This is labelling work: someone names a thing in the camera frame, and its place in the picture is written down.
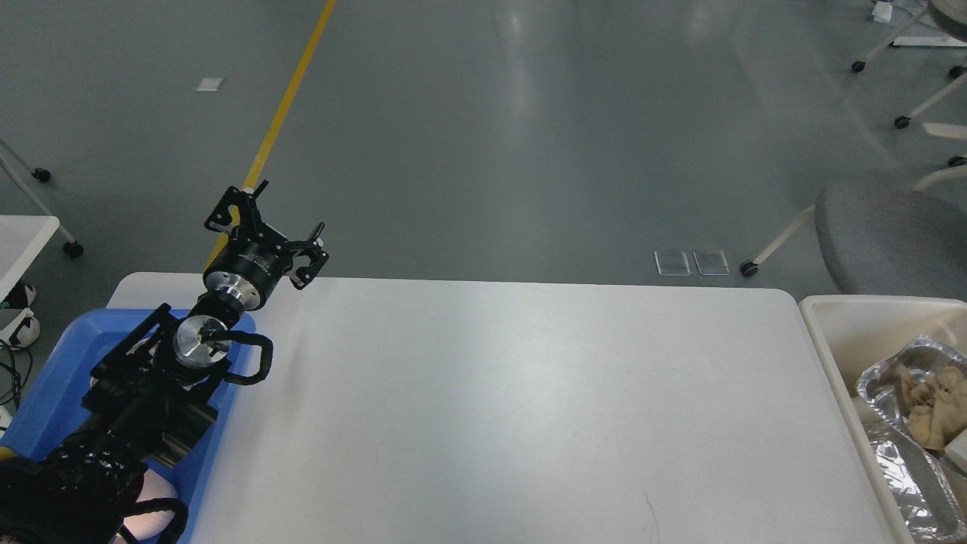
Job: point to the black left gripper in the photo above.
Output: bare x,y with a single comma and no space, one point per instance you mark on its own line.
248,268

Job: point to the aluminium foil tray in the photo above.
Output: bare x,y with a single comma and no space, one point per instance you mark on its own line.
878,386

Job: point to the brown paper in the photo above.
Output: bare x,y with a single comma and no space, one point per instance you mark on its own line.
934,405

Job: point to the white paper cup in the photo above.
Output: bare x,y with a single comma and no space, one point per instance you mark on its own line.
954,453

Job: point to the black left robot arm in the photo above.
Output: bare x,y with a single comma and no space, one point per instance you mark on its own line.
150,394

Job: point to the white side table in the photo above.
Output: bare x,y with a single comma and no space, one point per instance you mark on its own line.
25,236

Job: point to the black white sneaker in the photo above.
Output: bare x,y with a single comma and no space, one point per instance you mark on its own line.
19,325

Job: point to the blue plastic tray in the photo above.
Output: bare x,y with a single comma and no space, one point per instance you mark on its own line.
52,408

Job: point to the beige plastic bin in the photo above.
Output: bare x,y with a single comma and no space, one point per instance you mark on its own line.
852,332

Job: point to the grey office chair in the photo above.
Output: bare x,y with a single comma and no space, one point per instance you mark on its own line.
876,240

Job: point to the foil tray in bin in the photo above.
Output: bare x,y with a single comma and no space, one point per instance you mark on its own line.
924,498

